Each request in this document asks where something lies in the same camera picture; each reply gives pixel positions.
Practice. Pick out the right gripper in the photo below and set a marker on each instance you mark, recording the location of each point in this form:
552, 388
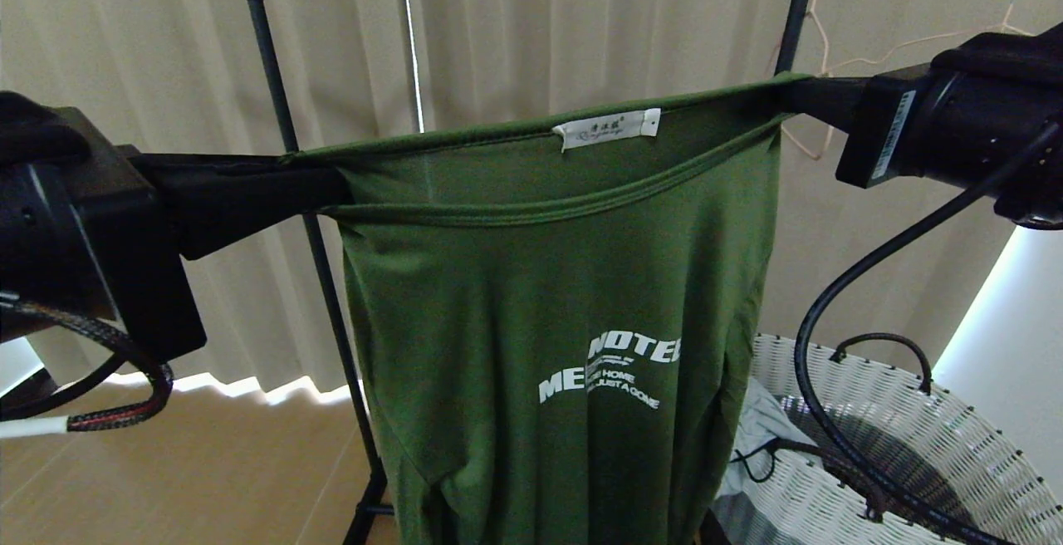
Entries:
938, 130

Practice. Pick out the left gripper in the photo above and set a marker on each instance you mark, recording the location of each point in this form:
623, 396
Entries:
124, 262

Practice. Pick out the green long-sleeved shirt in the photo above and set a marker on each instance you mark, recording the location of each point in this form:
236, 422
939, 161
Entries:
540, 296

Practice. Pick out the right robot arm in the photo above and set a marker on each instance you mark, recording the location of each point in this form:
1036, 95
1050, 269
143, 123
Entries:
1038, 196

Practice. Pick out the black clothes rack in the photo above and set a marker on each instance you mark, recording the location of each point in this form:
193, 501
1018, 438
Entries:
261, 30

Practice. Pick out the white laundry basket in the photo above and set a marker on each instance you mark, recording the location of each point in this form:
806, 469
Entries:
955, 420

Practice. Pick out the pale grey shorts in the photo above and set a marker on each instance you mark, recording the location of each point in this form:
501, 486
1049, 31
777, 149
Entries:
760, 429

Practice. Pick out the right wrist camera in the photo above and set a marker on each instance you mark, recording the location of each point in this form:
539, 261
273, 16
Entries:
1013, 55

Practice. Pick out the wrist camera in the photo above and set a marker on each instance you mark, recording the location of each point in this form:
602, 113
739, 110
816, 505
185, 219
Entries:
33, 130
1013, 55

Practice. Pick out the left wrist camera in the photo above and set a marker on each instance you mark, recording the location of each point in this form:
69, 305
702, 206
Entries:
33, 130

